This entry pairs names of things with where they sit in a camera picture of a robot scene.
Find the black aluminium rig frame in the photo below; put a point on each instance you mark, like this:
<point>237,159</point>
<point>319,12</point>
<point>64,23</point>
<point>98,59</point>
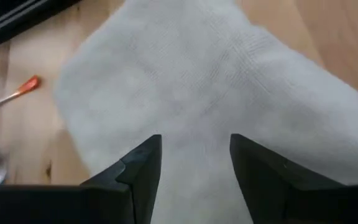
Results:
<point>11,18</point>

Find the white waffle-weave towel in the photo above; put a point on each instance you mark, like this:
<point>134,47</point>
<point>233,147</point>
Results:
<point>197,77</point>

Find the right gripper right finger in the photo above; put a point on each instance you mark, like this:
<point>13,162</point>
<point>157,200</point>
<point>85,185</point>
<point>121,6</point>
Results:
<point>259,180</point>

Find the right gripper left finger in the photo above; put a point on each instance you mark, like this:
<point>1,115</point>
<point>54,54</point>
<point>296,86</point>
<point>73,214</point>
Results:
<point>141,174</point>

